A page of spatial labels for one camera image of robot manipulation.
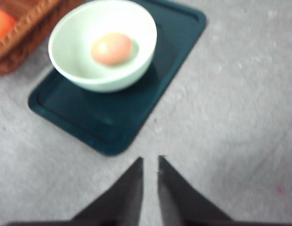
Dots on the light green ceramic bowl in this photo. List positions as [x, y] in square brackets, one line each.
[73, 33]

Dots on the brown wicker basket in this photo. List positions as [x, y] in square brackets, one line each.
[34, 21]

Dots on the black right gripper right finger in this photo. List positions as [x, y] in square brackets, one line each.
[183, 204]

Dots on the orange tangerine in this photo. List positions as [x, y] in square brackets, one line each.
[7, 22]

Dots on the dark teal rectangular tray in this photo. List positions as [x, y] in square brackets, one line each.
[110, 122]

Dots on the brown egg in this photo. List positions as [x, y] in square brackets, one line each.
[112, 49]

